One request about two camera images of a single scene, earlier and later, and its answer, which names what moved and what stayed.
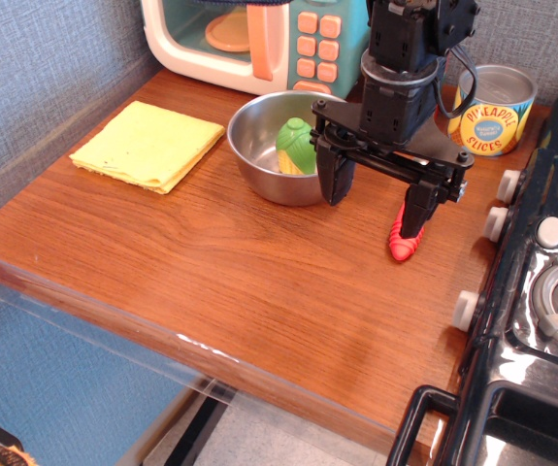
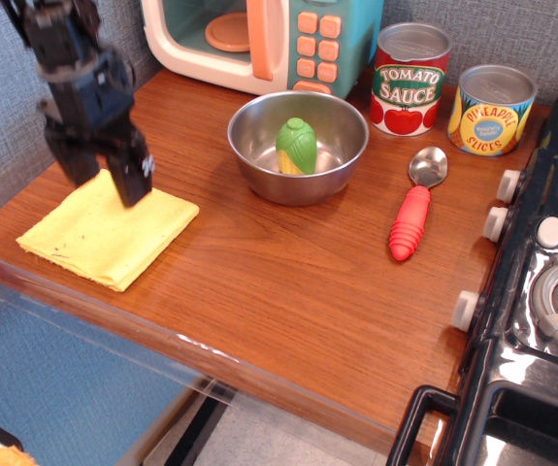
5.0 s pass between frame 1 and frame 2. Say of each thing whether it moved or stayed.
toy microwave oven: stayed
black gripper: moved
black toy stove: stayed
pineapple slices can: stayed
